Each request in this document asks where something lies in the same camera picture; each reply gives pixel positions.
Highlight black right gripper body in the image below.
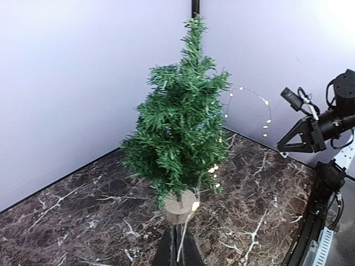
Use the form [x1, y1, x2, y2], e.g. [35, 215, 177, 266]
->
[307, 117, 326, 153]

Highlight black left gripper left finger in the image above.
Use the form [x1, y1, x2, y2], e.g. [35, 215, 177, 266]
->
[151, 226, 178, 266]

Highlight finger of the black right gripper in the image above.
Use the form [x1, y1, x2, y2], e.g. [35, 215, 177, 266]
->
[277, 117, 312, 147]
[276, 139, 313, 153]

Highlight small green christmas tree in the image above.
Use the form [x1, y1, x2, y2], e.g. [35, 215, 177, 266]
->
[121, 16, 231, 224]

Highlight right black frame post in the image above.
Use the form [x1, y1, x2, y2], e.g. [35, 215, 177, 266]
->
[191, 0, 200, 18]

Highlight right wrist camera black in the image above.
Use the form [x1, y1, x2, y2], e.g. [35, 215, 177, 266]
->
[281, 88, 303, 111]

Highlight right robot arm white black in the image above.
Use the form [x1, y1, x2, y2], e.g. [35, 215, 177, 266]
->
[277, 69, 354, 265]

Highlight fairy light string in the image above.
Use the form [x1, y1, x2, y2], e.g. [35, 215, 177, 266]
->
[176, 86, 273, 263]

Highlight grey slotted cable duct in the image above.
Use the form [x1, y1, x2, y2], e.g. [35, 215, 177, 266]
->
[311, 227, 334, 266]

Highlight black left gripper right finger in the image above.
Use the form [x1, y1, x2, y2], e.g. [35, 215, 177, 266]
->
[177, 226, 204, 266]

